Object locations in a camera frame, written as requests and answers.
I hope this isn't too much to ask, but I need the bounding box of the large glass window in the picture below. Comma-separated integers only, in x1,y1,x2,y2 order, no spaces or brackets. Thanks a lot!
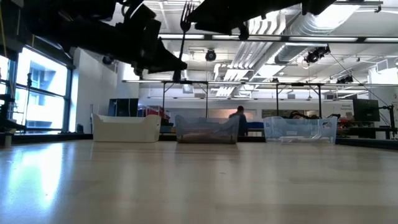
0,46,75,134

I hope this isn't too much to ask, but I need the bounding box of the clear plastic bin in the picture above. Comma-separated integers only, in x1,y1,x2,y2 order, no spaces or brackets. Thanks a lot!
263,116,339,144

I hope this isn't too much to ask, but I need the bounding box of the grey translucent plastic bin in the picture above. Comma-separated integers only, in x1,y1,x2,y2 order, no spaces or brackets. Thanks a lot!
174,114,241,144

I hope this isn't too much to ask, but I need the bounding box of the black overhead frame beam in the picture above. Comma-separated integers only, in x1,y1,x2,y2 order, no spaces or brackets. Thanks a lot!
157,32,398,44

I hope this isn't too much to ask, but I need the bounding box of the black fork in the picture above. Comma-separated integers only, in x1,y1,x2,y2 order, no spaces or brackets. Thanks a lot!
173,1,196,83

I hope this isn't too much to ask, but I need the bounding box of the black monitor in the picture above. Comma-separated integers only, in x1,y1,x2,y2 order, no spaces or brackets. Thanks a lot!
353,98,381,123

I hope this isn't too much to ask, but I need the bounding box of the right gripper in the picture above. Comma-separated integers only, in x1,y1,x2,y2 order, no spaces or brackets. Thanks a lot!
188,0,337,41

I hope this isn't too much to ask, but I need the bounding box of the black tripod stand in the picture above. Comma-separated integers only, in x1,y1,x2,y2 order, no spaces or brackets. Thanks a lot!
26,72,33,131

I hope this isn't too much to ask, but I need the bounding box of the black aluminium table frame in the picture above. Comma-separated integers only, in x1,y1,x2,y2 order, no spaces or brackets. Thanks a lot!
0,132,398,151

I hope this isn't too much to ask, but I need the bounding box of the white plastic bin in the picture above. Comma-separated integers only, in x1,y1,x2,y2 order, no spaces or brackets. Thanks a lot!
92,113,162,143

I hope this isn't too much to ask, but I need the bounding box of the person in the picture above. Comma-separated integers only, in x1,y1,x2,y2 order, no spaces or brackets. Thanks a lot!
229,105,249,137

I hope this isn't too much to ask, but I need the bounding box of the black background rig frame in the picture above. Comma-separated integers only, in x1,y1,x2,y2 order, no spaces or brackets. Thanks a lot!
275,82,323,119
161,80,210,119

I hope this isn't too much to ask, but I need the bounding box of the black equipment stand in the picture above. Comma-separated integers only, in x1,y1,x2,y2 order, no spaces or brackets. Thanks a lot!
0,74,25,135

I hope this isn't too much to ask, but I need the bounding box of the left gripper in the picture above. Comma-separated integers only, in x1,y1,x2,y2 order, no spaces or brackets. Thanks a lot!
118,2,188,77

